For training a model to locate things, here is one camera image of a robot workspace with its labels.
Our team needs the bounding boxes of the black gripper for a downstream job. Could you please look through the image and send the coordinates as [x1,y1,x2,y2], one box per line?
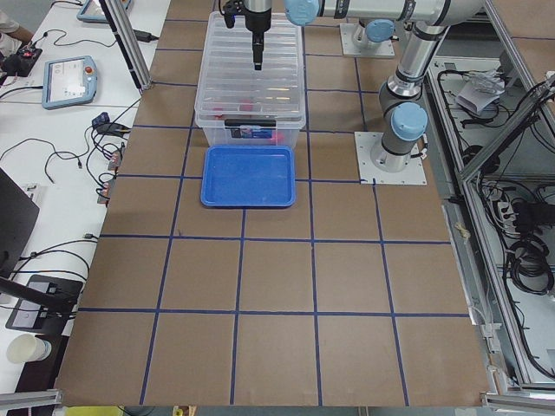
[243,0,271,71]

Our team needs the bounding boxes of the red blocks inside box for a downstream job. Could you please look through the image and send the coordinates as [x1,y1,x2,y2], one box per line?
[206,100,285,146]

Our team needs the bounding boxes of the clear plastic storage box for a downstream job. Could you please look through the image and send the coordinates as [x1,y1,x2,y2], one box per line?
[194,12,306,147]

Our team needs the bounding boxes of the blue plastic tray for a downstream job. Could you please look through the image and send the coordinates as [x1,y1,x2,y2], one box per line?
[200,145,296,208]

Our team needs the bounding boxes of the black power adapter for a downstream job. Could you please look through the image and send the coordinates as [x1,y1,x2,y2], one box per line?
[134,29,159,42]

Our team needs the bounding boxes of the blue teach pendant far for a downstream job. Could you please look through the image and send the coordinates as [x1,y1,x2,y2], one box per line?
[76,0,108,23]

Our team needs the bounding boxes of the blue teach pendant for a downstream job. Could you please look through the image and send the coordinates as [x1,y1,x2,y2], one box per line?
[42,55,97,110]
[76,0,108,23]

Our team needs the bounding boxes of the blue teach pendant near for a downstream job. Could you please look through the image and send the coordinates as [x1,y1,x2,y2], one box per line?
[42,55,97,110]

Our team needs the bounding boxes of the crumpled white paper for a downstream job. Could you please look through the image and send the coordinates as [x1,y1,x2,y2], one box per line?
[455,70,506,115]

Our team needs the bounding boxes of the white paper cup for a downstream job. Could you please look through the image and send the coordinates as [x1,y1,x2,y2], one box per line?
[6,334,52,364]

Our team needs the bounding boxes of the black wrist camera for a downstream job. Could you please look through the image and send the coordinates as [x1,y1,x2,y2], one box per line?
[219,0,244,29]

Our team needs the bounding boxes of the black box latch handle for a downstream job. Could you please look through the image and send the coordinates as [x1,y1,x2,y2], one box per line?
[224,119,277,129]

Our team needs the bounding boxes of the aluminium frame post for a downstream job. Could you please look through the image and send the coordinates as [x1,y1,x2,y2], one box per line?
[99,0,152,92]

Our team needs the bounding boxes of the black cable bundle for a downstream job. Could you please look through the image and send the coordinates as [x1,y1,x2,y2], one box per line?
[505,237,554,296]

